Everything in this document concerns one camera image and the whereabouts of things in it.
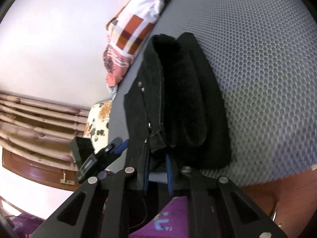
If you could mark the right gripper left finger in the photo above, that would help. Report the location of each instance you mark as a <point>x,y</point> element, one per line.
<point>114,206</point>

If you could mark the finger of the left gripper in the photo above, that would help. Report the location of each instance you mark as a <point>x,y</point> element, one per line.
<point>121,148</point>

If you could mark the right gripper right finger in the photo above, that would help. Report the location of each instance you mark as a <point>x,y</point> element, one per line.
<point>201,206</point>

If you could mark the black pants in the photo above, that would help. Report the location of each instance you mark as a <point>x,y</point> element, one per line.
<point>175,108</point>

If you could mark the purple patterned clothing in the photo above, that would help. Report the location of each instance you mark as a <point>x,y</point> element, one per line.
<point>158,220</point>

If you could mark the floral pillow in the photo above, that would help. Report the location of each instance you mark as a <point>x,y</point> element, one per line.
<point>97,127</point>

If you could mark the brown wooden door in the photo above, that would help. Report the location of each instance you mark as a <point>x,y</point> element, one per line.
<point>39,173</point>

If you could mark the white striped cloth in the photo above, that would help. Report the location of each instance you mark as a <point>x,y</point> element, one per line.
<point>113,90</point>

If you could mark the beige curtain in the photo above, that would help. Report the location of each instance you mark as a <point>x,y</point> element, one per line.
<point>40,131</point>

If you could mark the pink checkered blanket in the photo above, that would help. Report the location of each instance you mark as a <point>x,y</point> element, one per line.
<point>126,32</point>

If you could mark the grey mesh mattress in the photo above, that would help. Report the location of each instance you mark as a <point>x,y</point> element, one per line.
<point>263,54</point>

